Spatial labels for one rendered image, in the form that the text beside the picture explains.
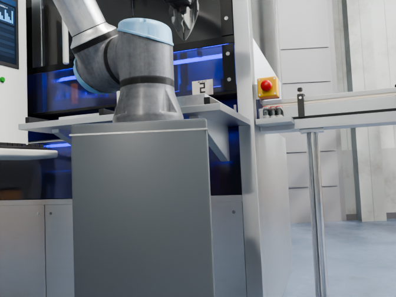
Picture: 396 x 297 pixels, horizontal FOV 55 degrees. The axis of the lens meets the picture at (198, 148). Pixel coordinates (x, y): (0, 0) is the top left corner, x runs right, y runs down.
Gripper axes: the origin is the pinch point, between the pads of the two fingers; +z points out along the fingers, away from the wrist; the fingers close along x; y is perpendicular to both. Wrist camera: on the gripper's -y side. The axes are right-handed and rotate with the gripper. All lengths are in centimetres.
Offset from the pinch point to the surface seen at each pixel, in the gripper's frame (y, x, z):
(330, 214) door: -413, 34, 102
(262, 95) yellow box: -34.9, 16.3, 13.1
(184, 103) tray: 1.9, -0.5, 20.3
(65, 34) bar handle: -29, -65, -21
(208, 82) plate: -35.5, -4.4, 5.7
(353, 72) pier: -412, 72, -77
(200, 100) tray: 2.0, 4.6, 19.9
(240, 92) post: -35.5, 8.1, 11.2
